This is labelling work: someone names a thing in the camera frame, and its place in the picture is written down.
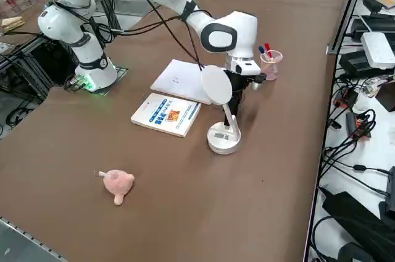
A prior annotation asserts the metal table edge rail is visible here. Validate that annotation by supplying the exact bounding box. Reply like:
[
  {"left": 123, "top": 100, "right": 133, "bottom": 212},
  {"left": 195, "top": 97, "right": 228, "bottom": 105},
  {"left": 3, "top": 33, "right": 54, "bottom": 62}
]
[{"left": 0, "top": 217, "right": 67, "bottom": 262}]

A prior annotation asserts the aluminium frame post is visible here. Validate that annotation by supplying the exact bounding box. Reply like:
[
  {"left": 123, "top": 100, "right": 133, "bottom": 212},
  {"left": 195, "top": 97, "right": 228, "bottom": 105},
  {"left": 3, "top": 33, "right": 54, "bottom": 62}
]
[{"left": 326, "top": 0, "right": 371, "bottom": 56}]

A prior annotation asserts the white foldable desk lamp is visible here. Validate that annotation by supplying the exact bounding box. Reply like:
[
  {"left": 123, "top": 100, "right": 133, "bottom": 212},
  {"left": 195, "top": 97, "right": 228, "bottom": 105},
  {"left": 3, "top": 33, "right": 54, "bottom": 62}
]
[{"left": 200, "top": 64, "right": 242, "bottom": 155}]

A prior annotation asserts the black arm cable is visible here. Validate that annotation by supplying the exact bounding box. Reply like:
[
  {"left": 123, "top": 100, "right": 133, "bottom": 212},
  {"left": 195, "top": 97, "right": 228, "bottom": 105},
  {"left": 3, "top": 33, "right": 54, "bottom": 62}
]
[{"left": 89, "top": 0, "right": 214, "bottom": 72}]

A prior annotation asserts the white power strip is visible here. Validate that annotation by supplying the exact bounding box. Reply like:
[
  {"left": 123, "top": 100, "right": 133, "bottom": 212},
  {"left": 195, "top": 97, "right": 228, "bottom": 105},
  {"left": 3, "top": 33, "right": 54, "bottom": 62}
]
[{"left": 360, "top": 32, "right": 395, "bottom": 70}]

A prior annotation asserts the clipboard with white paper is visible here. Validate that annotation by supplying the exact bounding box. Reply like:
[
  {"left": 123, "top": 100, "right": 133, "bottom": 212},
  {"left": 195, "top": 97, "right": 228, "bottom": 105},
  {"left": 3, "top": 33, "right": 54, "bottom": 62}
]
[{"left": 149, "top": 59, "right": 214, "bottom": 105}]

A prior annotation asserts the pink plush toy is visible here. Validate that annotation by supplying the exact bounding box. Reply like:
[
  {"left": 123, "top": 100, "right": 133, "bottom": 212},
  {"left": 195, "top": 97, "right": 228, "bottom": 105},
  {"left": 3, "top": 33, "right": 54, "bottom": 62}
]
[{"left": 98, "top": 169, "right": 135, "bottom": 206}]

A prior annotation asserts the wooden block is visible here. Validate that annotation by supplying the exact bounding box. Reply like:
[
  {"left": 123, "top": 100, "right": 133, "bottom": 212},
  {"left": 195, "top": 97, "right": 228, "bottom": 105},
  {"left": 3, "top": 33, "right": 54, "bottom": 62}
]
[{"left": 1, "top": 16, "right": 25, "bottom": 31}]

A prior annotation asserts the white and blue book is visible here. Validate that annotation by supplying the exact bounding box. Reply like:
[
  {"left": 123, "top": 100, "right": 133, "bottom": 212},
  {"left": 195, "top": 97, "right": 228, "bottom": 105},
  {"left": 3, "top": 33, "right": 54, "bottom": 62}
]
[{"left": 130, "top": 92, "right": 202, "bottom": 138}]

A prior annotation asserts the black power adapter box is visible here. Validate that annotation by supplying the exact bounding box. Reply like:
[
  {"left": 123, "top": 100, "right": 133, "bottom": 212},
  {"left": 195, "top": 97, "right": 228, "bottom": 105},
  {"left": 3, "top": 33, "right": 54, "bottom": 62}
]
[{"left": 339, "top": 50, "right": 395, "bottom": 79}]

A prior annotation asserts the pink transparent pen cup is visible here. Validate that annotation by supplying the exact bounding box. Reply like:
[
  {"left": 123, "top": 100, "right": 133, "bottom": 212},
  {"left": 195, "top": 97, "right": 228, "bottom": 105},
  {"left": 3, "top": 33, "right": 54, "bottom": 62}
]
[{"left": 259, "top": 49, "right": 283, "bottom": 81}]

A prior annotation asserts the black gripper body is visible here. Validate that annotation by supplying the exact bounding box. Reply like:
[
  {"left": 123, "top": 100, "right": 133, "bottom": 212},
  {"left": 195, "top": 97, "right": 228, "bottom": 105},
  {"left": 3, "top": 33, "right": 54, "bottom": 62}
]
[{"left": 224, "top": 69, "right": 267, "bottom": 92}]

